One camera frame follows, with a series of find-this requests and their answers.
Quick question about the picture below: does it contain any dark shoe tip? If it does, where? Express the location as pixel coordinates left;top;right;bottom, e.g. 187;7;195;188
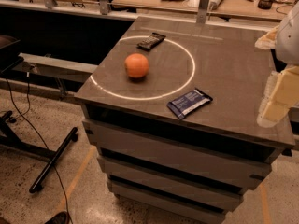
45;211;70;224

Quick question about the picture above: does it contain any black mesh cup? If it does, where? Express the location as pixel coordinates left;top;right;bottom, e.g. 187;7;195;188
258;0;275;10

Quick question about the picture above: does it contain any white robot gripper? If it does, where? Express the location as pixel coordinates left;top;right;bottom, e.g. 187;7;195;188
255;2;299;128

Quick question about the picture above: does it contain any black floor cable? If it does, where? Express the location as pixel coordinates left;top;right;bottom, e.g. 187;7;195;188
4;63;74;224

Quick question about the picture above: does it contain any grey drawer cabinet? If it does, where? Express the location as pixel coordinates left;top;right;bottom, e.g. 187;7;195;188
77;17;295;224

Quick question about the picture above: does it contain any black stand base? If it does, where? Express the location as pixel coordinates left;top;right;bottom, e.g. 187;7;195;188
0;111;78;193

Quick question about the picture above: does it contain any orange fruit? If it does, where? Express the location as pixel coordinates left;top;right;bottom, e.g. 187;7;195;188
124;53;150;78

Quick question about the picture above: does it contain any blue rxbar blueberry wrapper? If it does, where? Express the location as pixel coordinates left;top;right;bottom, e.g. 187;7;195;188
167;88;213;119

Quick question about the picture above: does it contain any dark rxbar chocolate wrapper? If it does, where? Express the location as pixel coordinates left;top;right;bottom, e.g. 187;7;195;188
137;33;165;51

